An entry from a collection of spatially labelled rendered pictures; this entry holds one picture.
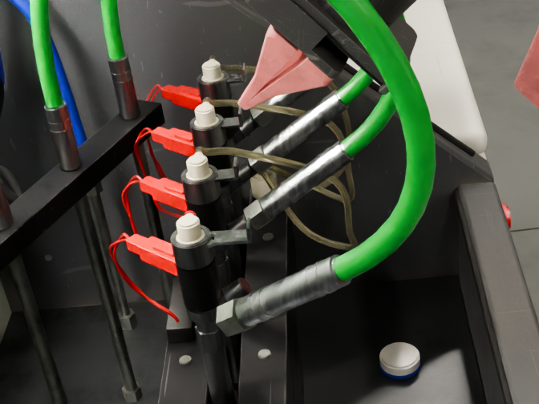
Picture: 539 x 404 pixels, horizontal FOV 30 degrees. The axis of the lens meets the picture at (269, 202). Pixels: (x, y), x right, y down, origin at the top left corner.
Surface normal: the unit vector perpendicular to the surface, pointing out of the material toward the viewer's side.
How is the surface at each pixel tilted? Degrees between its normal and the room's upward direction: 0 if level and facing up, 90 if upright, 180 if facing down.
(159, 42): 90
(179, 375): 0
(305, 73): 105
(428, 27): 0
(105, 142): 0
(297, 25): 90
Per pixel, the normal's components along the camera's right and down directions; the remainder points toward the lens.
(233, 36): -0.02, 0.56
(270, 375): -0.12, -0.83
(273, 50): -0.48, 0.72
